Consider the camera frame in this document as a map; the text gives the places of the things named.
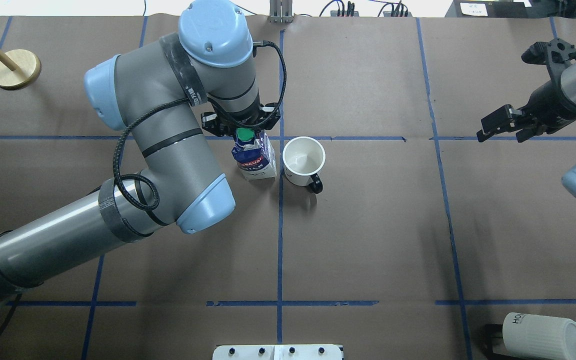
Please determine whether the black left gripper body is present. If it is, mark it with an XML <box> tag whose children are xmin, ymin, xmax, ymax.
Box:
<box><xmin>200</xmin><ymin>97</ymin><xmax>282</xmax><ymax>137</ymax></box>

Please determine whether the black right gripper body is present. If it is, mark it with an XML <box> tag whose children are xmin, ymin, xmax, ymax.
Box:
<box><xmin>518</xmin><ymin>80</ymin><xmax>576</xmax><ymax>134</ymax></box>

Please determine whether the blue Pascual milk carton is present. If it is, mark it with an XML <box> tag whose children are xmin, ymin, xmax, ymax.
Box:
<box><xmin>231</xmin><ymin>127</ymin><xmax>278</xmax><ymax>182</ymax></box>

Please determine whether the white smiley face mug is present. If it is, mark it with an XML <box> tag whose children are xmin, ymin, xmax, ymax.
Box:
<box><xmin>282</xmin><ymin>136</ymin><xmax>326</xmax><ymax>194</ymax></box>

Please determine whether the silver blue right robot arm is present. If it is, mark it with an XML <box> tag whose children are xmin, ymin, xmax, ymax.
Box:
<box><xmin>477</xmin><ymin>38</ymin><xmax>576</xmax><ymax>198</ymax></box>

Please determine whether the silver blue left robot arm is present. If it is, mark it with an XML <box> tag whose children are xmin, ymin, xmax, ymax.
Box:
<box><xmin>0</xmin><ymin>0</ymin><xmax>282</xmax><ymax>309</ymax></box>

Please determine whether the black box with white label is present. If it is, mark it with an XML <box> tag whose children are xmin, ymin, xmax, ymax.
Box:
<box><xmin>444</xmin><ymin>0</ymin><xmax>530</xmax><ymax>19</ymax></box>

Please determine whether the white ribbed HOME mug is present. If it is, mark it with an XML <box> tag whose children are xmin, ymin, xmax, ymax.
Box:
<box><xmin>502</xmin><ymin>312</ymin><xmax>576</xmax><ymax>360</ymax></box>

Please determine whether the wooden stand with round base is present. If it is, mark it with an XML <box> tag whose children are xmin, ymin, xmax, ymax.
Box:
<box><xmin>0</xmin><ymin>48</ymin><xmax>42</xmax><ymax>91</ymax></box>

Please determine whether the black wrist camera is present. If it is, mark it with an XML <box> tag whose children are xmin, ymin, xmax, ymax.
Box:
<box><xmin>521</xmin><ymin>38</ymin><xmax>576</xmax><ymax>67</ymax></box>

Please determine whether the aluminium frame post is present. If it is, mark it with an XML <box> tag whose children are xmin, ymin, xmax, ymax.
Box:
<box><xmin>268</xmin><ymin>0</ymin><xmax>294</xmax><ymax>24</ymax></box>

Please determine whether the black wire mug rack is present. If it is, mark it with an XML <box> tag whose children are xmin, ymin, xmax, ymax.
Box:
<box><xmin>483</xmin><ymin>323</ymin><xmax>515</xmax><ymax>360</ymax></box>

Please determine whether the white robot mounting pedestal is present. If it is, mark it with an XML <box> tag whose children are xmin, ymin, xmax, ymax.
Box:
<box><xmin>212</xmin><ymin>343</ymin><xmax>345</xmax><ymax>360</ymax></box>

